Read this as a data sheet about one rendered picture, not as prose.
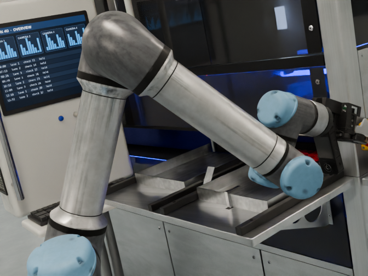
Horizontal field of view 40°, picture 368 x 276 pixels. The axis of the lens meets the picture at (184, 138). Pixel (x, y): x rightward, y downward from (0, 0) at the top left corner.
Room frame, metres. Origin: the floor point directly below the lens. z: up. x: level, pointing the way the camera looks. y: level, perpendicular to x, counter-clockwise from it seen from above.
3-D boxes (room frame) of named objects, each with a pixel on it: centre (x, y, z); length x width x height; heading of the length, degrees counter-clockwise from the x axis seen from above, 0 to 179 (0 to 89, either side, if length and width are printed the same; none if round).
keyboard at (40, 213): (1.75, 0.39, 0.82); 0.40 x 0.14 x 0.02; 123
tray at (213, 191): (1.33, -0.22, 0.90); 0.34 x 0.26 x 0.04; 127
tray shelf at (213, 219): (1.43, -0.08, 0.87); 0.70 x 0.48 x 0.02; 37
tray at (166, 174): (1.61, -0.03, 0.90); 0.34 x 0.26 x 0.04; 127
